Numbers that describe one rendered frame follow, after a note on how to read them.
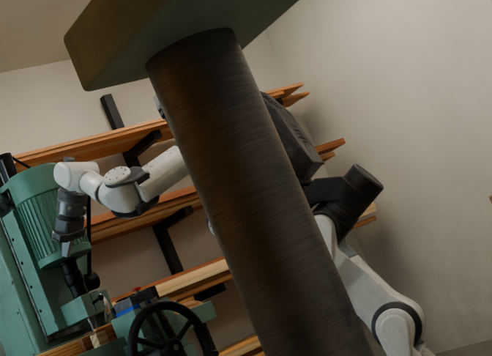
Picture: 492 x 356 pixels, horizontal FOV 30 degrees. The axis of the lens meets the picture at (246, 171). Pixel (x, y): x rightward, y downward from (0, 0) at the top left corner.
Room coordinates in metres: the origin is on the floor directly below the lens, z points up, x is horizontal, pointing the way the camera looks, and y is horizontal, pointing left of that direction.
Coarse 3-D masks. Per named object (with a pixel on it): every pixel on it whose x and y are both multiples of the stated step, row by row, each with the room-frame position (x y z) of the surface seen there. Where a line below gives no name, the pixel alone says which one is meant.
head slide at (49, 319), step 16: (16, 224) 2.95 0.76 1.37; (16, 240) 2.98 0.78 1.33; (32, 256) 2.95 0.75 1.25; (32, 272) 2.96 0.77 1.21; (48, 272) 2.98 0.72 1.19; (32, 288) 2.99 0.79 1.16; (48, 288) 2.96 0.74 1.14; (64, 288) 3.00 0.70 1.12; (48, 304) 2.95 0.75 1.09; (64, 304) 2.99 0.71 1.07; (48, 320) 2.97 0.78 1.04; (64, 320) 2.97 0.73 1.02
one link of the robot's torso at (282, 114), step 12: (264, 96) 2.73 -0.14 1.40; (276, 108) 2.67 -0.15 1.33; (276, 120) 2.64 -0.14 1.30; (288, 120) 2.73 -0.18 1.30; (288, 132) 2.64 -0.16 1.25; (300, 132) 2.77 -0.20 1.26; (288, 144) 2.64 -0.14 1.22; (300, 144) 2.65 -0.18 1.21; (312, 144) 2.82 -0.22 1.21; (288, 156) 2.65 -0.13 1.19; (300, 156) 2.64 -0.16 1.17; (312, 156) 2.70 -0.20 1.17; (300, 168) 2.66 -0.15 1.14; (312, 168) 2.72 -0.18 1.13; (300, 180) 2.66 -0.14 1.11; (312, 180) 2.81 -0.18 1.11
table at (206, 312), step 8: (208, 304) 3.06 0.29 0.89; (200, 312) 3.02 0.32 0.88; (208, 312) 3.05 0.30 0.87; (184, 320) 2.97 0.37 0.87; (208, 320) 3.04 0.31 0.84; (176, 328) 2.83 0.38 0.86; (152, 336) 2.76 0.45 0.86; (104, 344) 2.76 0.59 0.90; (112, 344) 2.77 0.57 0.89; (120, 344) 2.79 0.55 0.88; (88, 352) 2.71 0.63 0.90; (96, 352) 2.73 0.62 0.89; (104, 352) 2.75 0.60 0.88; (112, 352) 2.77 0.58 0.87; (120, 352) 2.78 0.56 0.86
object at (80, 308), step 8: (80, 296) 2.88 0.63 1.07; (88, 296) 2.89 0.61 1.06; (96, 296) 2.91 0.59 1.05; (72, 304) 2.92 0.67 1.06; (80, 304) 2.89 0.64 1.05; (88, 304) 2.89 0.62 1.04; (96, 304) 2.91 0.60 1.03; (64, 312) 2.96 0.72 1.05; (72, 312) 2.93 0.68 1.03; (80, 312) 2.90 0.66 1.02; (88, 312) 2.88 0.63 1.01; (96, 312) 2.90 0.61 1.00; (72, 320) 2.94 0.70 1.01; (80, 320) 2.92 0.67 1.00; (88, 320) 2.93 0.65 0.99
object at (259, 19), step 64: (128, 0) 0.48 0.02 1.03; (192, 0) 0.47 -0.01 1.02; (256, 0) 0.52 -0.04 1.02; (128, 64) 0.53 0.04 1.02; (192, 64) 0.53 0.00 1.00; (192, 128) 0.53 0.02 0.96; (256, 128) 0.54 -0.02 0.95; (256, 192) 0.53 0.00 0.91; (256, 256) 0.53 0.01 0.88; (320, 256) 0.54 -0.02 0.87; (256, 320) 0.54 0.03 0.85; (320, 320) 0.53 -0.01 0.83
